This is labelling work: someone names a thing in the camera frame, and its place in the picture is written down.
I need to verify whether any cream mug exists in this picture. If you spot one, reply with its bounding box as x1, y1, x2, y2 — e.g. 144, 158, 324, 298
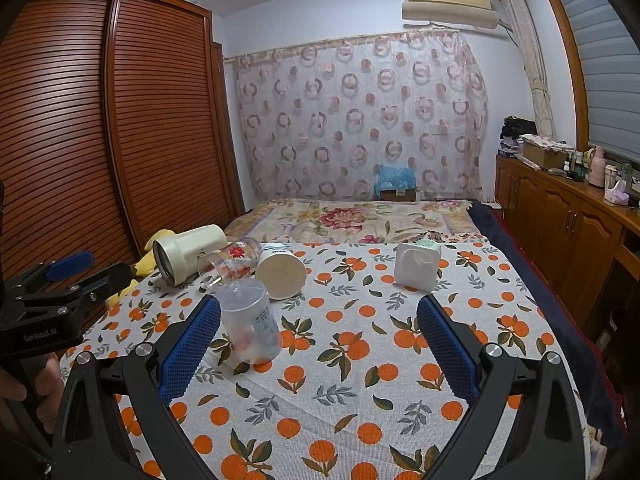
151, 224, 230, 287

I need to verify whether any wall air conditioner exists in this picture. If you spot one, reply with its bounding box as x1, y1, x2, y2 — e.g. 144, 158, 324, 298
401, 0, 500, 28

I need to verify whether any grey window blind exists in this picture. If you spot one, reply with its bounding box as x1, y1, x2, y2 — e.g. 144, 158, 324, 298
547, 0, 640, 161

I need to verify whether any low wooden cabinet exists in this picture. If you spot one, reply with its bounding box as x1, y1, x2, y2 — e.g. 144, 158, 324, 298
495, 152, 640, 351

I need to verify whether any person's left hand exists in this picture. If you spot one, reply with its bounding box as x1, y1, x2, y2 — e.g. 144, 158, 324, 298
0, 352, 66, 423

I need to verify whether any pink tissue pack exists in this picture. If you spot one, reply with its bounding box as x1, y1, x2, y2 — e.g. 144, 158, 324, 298
604, 180, 630, 206

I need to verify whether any floral print glass cup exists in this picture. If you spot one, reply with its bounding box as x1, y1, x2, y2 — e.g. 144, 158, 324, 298
197, 240, 262, 293

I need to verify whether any white square cup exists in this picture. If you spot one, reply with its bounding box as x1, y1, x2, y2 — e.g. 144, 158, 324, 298
393, 239, 442, 292

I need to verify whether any orange fruit print tablecloth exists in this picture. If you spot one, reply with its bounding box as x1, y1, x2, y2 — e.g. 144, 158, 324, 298
60, 241, 591, 480

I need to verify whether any floral blanket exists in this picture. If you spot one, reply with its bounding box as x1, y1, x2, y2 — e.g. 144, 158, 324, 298
223, 197, 488, 248

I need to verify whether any open cardboard box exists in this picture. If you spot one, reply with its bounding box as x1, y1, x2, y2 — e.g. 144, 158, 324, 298
521, 140, 566, 170

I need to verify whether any white paper cup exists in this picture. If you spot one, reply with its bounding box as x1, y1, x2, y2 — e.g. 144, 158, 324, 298
255, 242, 307, 301

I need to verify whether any beige tied window curtain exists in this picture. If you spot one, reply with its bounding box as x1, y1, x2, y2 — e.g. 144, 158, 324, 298
497, 0, 558, 141

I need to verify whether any translucent plastic cup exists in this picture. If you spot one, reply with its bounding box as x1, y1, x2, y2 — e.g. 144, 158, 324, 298
220, 279, 282, 365

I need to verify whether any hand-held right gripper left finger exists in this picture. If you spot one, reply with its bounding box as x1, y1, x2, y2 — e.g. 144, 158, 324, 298
50, 295, 223, 480

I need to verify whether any yellow cloth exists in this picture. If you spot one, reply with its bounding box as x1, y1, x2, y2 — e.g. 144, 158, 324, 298
107, 229, 176, 306

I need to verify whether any blue plastic bag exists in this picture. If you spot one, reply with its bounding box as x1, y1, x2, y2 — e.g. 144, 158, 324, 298
375, 162, 418, 192

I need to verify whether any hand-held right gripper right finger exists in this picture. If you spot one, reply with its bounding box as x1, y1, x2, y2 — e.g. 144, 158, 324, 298
416, 294, 588, 480

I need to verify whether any patterned cloth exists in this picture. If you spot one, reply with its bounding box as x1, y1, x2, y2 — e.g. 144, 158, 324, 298
517, 133, 576, 153

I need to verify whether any wooden slatted wardrobe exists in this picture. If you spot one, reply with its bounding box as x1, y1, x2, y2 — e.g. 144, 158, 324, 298
0, 0, 246, 301

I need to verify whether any stack of dark clothes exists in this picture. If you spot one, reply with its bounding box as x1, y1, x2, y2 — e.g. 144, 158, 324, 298
500, 116, 537, 153

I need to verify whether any ring pattern curtain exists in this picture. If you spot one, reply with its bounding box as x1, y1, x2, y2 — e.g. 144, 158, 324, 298
234, 30, 490, 201

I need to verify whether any pink thermos jug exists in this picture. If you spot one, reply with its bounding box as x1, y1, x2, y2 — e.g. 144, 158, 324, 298
586, 145, 607, 187

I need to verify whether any small cardboard box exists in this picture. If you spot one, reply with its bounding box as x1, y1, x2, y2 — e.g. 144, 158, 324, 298
379, 187, 418, 203

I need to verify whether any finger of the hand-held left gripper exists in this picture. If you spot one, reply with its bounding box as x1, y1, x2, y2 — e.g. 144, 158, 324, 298
7, 251, 95, 293
12, 261, 134, 317

